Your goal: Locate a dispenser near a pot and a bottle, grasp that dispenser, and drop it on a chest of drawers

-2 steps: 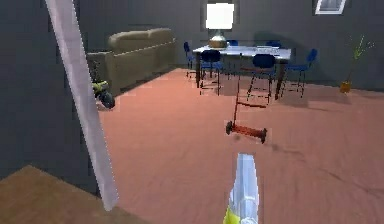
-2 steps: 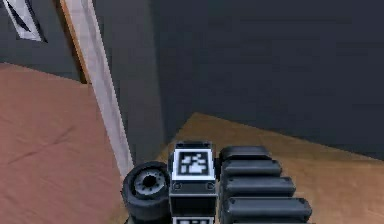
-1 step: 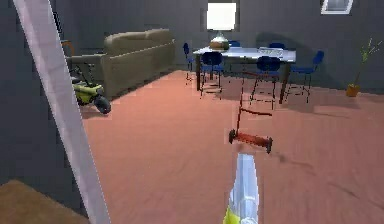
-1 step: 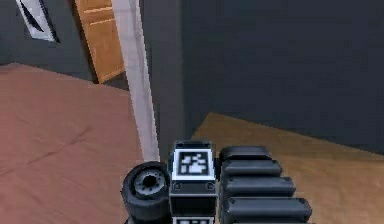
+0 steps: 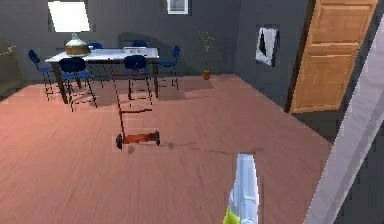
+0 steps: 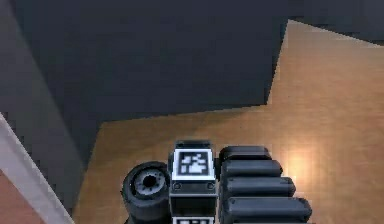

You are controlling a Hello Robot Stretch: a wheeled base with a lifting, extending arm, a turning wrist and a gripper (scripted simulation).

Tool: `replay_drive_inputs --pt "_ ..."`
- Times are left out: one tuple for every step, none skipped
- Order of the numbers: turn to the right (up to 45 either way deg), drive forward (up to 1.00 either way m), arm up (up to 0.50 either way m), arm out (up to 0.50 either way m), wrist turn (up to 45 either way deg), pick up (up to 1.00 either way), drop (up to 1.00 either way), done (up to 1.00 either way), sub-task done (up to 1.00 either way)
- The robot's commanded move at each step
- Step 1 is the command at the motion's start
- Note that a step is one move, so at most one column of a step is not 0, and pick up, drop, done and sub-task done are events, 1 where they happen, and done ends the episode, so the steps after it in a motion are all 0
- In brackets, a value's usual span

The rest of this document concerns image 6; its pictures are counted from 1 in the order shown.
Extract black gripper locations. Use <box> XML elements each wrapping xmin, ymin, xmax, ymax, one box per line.
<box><xmin>121</xmin><ymin>161</ymin><xmax>172</xmax><ymax>224</ymax></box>

